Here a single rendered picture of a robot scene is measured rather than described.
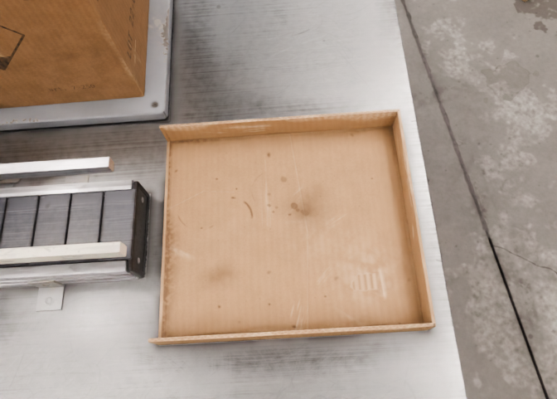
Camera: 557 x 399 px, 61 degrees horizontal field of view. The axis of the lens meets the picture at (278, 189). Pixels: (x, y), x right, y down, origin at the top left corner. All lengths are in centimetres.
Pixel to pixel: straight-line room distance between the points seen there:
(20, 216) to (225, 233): 24
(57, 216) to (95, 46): 20
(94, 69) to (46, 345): 33
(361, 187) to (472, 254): 94
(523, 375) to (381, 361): 97
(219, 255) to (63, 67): 29
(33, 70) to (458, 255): 121
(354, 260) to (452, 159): 107
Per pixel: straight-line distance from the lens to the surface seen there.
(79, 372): 61
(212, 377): 56
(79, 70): 64
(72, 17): 57
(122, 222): 57
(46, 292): 63
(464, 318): 146
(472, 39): 188
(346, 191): 59
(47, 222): 60
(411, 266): 58
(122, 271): 55
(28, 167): 54
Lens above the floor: 138
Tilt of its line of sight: 68 degrees down
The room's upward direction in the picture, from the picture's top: 8 degrees counter-clockwise
